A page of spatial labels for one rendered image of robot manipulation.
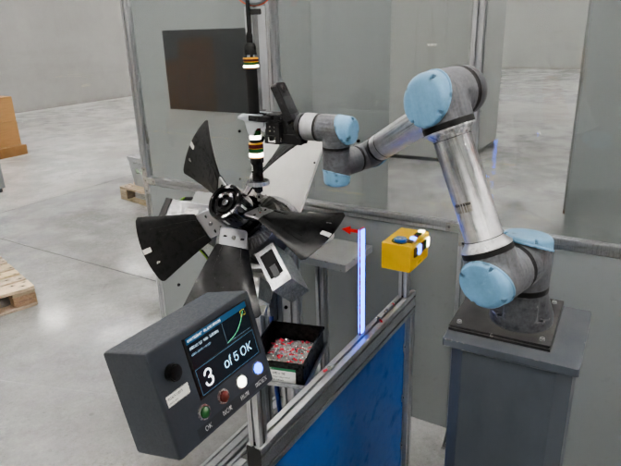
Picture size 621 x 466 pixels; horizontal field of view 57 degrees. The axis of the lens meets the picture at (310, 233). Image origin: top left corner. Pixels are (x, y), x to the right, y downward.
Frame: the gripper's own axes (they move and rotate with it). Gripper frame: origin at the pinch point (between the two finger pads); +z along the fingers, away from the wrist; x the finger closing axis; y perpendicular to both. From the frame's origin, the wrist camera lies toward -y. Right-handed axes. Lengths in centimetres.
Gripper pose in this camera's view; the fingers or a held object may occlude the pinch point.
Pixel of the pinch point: (246, 114)
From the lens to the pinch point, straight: 171.3
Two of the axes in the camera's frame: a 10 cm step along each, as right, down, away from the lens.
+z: -8.5, -1.6, 4.9
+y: 0.2, 9.4, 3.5
